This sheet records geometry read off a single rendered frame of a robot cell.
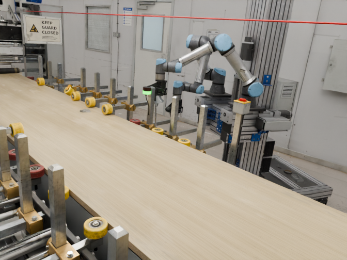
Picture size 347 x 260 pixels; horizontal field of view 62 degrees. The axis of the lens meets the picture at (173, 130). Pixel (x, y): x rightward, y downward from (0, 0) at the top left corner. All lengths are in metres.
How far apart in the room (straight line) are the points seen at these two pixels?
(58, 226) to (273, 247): 0.70
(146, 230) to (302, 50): 3.69
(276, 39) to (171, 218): 1.93
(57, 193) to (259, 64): 2.03
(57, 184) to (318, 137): 3.88
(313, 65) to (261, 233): 3.42
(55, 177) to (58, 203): 0.09
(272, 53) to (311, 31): 1.75
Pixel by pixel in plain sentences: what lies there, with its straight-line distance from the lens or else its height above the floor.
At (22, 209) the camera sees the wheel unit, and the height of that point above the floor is 0.85.
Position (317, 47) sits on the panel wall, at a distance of 4.33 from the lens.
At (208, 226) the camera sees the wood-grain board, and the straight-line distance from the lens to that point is 1.10.
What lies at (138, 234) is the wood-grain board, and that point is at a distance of 1.03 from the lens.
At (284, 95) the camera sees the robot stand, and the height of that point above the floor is 1.11.
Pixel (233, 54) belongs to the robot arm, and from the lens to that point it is 2.18.
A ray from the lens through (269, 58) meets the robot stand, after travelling 2.64.
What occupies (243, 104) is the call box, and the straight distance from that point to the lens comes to 1.63.
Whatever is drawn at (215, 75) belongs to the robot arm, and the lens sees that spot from 2.78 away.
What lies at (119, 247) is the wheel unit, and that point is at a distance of 0.72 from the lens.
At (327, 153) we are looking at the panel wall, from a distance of 4.46.
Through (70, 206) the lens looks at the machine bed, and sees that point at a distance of 1.46.
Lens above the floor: 1.54
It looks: 18 degrees down
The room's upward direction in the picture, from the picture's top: 5 degrees clockwise
